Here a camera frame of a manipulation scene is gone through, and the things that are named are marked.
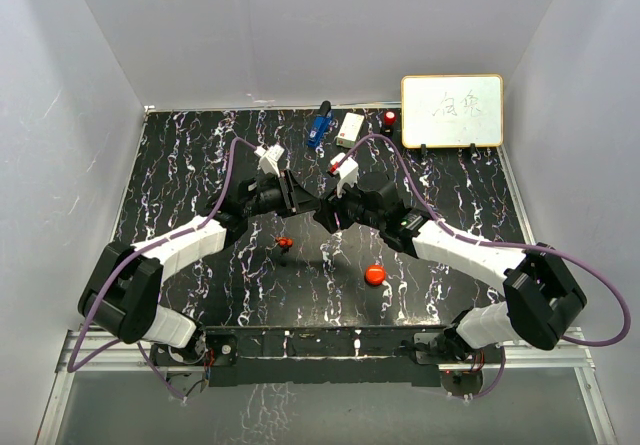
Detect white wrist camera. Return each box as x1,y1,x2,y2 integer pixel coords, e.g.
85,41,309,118
254,144,284,176
329,153,358,198

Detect blue stapler tool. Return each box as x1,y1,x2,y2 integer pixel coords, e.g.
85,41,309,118
307,100,333,148

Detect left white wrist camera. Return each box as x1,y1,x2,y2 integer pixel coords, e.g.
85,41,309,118
254,144,284,176

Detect white rectangular box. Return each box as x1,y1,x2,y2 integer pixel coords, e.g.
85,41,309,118
336,112,364,149

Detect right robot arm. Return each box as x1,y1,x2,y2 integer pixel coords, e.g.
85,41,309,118
313,173,587,362

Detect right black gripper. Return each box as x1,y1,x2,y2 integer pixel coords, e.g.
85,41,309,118
316,175,385,233

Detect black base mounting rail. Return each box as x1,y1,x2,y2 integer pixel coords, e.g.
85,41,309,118
151,325,500,387

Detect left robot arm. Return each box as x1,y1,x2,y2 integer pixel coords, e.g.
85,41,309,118
78,170,320,364

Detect white dry-erase board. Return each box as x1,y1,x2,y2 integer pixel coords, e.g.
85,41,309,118
401,74,504,149

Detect aluminium frame rail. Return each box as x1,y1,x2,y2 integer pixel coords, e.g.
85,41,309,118
37,331,618,444

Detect red round case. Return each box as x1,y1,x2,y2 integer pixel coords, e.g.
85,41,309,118
364,264,386,287

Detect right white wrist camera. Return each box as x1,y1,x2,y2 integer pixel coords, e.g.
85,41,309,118
329,153,358,198

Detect red earbud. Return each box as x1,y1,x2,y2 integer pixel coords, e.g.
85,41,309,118
276,237,293,248

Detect red cap black bottle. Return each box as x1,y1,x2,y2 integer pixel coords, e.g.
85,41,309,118
381,110,397,136

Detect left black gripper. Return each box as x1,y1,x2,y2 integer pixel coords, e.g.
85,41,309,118
242,169,322,218

